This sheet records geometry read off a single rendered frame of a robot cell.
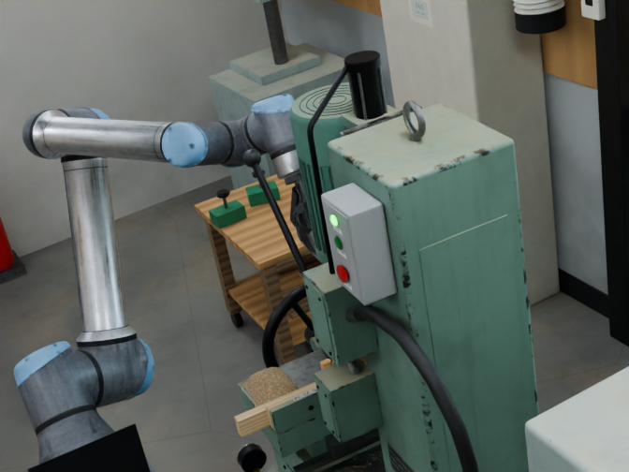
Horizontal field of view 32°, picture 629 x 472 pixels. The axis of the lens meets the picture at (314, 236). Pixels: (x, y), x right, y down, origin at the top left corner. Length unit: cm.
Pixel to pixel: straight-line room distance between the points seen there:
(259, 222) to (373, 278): 210
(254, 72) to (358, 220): 292
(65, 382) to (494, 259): 125
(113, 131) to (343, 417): 85
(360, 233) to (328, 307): 21
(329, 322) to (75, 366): 101
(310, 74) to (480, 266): 283
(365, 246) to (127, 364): 123
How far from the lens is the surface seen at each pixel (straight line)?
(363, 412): 200
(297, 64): 452
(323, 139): 192
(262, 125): 228
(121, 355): 276
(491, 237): 173
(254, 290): 407
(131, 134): 239
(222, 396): 387
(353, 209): 164
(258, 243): 364
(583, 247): 393
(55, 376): 267
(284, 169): 226
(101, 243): 276
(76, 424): 263
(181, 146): 225
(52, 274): 497
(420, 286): 170
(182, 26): 517
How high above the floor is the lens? 223
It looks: 28 degrees down
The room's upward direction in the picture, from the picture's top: 11 degrees counter-clockwise
